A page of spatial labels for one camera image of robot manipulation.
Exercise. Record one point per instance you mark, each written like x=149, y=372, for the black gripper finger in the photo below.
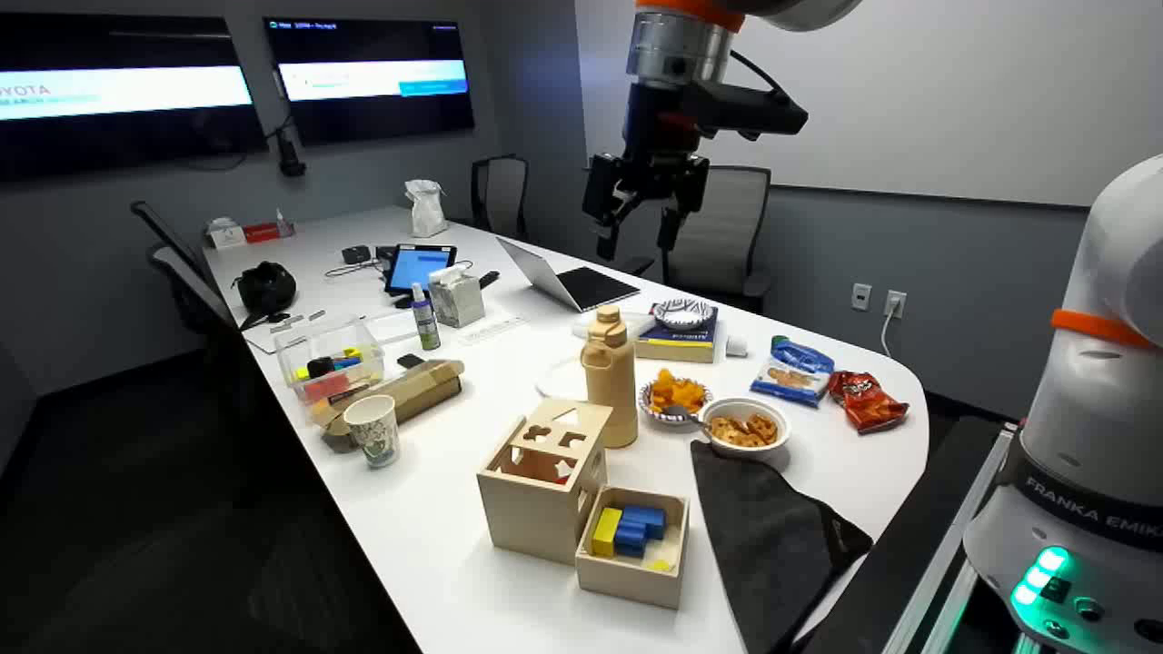
x=678, y=211
x=601, y=191

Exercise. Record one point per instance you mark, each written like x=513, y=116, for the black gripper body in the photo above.
x=659, y=131

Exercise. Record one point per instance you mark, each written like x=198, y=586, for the wooden shape sorter lid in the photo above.
x=562, y=435

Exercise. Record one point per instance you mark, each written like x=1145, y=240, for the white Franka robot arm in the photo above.
x=1092, y=424

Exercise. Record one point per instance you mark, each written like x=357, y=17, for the white tissue box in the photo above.
x=454, y=299

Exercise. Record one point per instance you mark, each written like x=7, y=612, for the wooden bottle shaped toy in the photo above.
x=608, y=383

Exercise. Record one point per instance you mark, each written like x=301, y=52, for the blue toy block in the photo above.
x=640, y=533

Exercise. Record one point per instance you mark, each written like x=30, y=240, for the wooden toy box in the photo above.
x=533, y=511

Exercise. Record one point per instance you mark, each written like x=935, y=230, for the yellow toy block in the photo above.
x=606, y=533

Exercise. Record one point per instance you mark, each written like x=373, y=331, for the white and red box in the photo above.
x=248, y=230

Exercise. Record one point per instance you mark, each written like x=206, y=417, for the grey mesh office chair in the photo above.
x=731, y=230

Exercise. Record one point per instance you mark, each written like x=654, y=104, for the open grey laptop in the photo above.
x=569, y=286

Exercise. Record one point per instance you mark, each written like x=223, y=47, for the black office chair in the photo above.
x=499, y=194
x=183, y=274

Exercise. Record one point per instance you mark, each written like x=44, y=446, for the silver bowl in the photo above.
x=681, y=315

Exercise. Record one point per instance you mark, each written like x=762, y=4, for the yellow and blue book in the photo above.
x=675, y=343

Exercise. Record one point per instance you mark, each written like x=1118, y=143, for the white plastic bag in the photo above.
x=428, y=208

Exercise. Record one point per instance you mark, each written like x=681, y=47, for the plate with orange snacks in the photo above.
x=675, y=395

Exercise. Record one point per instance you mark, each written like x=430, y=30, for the blue snack bag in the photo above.
x=795, y=372

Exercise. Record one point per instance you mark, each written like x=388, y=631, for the tablet with blue screen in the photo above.
x=420, y=265

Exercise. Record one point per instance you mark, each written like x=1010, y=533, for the small sanitiser bottle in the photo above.
x=428, y=324

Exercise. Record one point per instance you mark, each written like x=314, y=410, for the white bowl with crackers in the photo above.
x=744, y=427

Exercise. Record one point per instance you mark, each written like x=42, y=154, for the red snack bag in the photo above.
x=866, y=402

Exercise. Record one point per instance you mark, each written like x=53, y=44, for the clear plastic marker container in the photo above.
x=330, y=364

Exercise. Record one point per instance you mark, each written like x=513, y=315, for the paper cup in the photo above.
x=373, y=431

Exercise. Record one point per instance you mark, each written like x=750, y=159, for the black cloth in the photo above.
x=763, y=547

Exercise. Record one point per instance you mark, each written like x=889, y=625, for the black round case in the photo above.
x=267, y=292

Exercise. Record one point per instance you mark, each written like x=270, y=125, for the small open wooden tray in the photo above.
x=629, y=582

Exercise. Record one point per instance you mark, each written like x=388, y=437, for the white wall outlet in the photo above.
x=858, y=294
x=895, y=303

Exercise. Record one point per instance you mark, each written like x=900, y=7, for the large wall monitor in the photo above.
x=120, y=92
x=367, y=79

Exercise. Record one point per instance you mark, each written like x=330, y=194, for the white wall board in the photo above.
x=946, y=85

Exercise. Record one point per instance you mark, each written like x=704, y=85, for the black wall camera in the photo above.
x=287, y=154

